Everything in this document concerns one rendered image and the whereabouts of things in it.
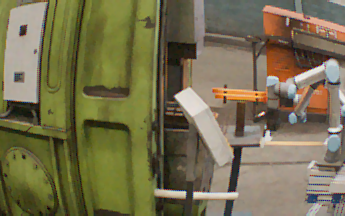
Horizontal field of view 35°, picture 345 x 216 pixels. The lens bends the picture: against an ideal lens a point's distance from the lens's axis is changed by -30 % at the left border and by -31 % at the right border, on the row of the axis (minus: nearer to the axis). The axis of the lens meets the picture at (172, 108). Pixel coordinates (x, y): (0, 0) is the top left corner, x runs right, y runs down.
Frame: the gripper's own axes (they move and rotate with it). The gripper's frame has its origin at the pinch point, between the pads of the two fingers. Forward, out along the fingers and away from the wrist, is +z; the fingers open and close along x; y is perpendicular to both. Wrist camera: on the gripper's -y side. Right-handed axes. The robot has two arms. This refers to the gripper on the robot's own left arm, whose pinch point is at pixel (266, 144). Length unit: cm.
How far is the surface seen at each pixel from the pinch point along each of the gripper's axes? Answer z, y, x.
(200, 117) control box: -22, -19, -43
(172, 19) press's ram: -57, -58, 6
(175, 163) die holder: 21, -57, 11
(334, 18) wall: -14, -99, 792
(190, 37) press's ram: -47, -49, 8
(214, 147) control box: -8.7, -13.5, -38.5
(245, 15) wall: 29, -304, 737
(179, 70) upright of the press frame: -19, -73, 43
